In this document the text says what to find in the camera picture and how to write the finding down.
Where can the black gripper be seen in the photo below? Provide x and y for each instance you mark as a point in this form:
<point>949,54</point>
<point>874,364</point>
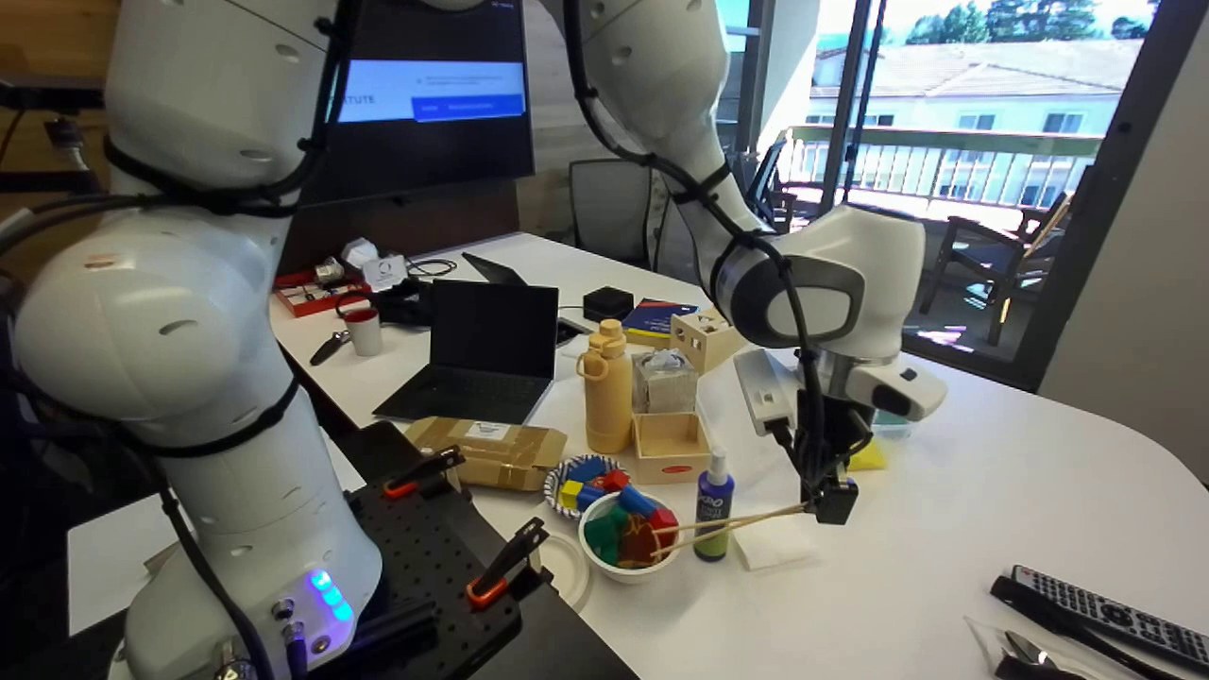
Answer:
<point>833,418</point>

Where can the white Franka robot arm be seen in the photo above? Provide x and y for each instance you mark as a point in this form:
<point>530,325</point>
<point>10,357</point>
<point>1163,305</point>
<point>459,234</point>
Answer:
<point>165,325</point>

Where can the white bowl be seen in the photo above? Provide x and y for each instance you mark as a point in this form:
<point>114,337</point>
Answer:
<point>616,568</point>

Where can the colourful bowl of toys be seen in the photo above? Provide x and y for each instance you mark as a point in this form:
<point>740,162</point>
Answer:
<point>554,491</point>

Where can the small yellow object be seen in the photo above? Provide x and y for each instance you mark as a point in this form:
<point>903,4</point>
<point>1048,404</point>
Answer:
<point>867,454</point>

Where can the white paper napkin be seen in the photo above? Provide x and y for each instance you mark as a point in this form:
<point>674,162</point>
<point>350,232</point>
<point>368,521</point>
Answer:
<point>779,544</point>

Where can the small blue spray bottle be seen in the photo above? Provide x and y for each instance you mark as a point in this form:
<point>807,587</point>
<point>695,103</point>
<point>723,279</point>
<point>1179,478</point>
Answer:
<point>715,502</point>

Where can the white adapter box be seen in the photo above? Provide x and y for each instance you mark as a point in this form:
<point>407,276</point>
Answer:
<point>762,394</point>

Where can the small wooden tray box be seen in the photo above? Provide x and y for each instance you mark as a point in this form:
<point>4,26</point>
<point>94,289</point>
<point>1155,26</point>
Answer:
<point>670,444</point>

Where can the red wooden block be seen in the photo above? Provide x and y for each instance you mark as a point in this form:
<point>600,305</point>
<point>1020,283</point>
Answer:
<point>652,530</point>
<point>614,482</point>

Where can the wooden shape sorter box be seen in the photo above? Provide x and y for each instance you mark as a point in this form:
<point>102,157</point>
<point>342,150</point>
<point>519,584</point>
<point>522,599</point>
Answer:
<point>704,341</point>

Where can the blue wooden block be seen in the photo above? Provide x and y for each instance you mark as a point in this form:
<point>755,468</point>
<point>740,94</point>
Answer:
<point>631,502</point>
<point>588,473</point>

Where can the clear plastic cup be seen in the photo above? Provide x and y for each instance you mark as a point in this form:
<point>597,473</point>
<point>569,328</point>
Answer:
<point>663,383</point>

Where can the green wooden block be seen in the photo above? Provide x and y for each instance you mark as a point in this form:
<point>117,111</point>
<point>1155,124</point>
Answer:
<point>607,539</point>

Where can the tan water bottle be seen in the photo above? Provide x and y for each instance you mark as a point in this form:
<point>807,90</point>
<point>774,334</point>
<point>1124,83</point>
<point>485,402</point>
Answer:
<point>607,396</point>

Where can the blue book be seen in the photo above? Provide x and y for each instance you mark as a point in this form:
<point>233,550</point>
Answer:
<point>655,322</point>

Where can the yellow wooden block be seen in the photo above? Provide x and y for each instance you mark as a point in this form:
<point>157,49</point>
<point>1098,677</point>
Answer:
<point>569,491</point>

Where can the dark outdoor chair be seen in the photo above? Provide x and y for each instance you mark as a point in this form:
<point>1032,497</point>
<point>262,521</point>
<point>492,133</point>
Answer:
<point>987,269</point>

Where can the black square box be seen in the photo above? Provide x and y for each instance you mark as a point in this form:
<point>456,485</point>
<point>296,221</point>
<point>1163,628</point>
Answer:
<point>607,305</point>

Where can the black remote control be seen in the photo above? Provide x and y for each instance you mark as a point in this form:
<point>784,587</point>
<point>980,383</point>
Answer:
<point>1107,619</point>

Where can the black orange clamp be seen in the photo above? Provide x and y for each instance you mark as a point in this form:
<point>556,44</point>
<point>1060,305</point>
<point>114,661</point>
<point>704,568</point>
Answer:
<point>419,473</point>
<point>505,568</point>

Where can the brown cardboard package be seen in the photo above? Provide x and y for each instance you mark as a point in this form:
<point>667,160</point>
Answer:
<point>492,454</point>

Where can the grey mesh office chair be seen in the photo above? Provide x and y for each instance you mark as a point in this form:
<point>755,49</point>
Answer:
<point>608,211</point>

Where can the black open laptop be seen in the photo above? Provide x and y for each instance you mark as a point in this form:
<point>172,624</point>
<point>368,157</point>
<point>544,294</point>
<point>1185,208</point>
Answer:
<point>485,345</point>

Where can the white cup with red band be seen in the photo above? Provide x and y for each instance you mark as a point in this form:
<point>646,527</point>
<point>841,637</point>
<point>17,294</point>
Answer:
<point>364,328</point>

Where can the black marker pen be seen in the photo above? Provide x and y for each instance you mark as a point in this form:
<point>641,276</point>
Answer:
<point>327,349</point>

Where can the red tray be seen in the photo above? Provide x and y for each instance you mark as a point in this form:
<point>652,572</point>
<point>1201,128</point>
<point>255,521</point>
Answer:
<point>307,301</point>

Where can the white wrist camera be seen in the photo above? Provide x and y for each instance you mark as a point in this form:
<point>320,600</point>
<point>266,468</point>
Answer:
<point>900,389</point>

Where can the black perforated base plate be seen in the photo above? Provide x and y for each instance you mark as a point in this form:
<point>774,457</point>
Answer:
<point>429,568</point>

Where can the black wall monitor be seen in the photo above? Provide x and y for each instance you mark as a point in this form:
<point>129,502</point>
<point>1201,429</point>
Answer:
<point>429,136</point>

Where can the black camera stand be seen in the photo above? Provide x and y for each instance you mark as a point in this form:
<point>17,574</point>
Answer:
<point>51,98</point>

